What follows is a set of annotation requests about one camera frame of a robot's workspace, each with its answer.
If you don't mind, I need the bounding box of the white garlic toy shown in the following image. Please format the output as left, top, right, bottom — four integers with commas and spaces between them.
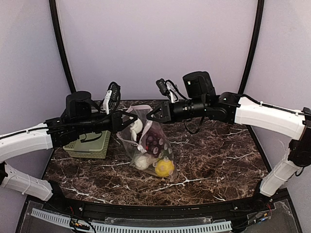
130, 119, 143, 142

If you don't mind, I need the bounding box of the clear zip top bag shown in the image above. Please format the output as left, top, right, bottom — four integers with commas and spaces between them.
117, 105, 177, 180

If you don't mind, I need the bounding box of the dark red grapes bunch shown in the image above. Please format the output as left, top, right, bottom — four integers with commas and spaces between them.
137, 128, 168, 158

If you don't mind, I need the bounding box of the green leafy vegetable toy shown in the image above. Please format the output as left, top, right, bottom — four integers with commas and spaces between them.
134, 153, 156, 170

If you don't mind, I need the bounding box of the yellow lemon toy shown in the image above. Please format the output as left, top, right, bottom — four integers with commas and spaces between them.
155, 160, 175, 177

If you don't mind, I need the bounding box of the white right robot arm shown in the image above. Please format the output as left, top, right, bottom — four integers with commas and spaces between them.
147, 71, 311, 197

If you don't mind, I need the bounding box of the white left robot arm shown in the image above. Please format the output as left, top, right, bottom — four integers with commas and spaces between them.
0, 91, 138, 201

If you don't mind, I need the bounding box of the green perforated plastic basket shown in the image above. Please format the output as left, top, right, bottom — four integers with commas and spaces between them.
63, 131, 111, 159

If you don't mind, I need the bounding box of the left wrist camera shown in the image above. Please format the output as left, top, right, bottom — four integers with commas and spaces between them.
100, 82, 121, 115

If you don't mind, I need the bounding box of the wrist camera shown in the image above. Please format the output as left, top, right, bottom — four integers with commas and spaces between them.
100, 82, 121, 115
156, 78, 179, 103

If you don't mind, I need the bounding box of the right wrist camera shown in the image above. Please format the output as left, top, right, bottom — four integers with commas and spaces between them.
156, 78, 179, 103

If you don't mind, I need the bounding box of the black right frame post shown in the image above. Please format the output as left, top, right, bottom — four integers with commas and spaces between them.
238, 0, 265, 94

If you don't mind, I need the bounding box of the black frame post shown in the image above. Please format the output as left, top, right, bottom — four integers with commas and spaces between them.
238, 0, 265, 94
49, 0, 76, 93

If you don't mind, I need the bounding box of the black front table rail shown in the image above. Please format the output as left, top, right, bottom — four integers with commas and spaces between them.
43, 188, 293, 223

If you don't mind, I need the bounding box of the white slotted cable duct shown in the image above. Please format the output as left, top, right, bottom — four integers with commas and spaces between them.
30, 208, 233, 233

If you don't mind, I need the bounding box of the black left frame post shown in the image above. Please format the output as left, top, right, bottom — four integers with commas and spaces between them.
49, 0, 76, 93

